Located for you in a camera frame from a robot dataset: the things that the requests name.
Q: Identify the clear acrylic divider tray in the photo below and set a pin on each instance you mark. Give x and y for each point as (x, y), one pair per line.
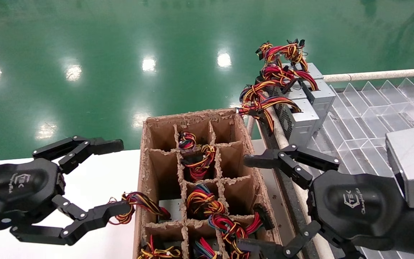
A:
(365, 118)

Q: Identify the short white frame tube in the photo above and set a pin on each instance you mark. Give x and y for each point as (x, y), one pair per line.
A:
(251, 126)

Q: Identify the brown cardboard divider box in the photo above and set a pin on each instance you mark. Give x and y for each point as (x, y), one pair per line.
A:
(156, 167)

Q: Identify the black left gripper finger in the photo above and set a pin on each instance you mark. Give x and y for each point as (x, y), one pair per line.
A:
(84, 220)
(79, 148)

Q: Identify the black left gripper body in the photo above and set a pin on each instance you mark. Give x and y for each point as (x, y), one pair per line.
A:
(16, 190)

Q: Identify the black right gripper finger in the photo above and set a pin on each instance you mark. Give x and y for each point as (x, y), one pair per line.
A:
(297, 244)
(293, 160)

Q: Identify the white crossbar tube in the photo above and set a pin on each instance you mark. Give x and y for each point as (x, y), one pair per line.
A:
(372, 75)

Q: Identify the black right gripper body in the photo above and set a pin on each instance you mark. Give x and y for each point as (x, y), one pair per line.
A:
(354, 205)

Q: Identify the black frame beam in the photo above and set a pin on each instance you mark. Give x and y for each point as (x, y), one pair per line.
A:
(286, 180)

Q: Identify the long white rail tube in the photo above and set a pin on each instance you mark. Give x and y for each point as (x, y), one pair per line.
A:
(281, 138)

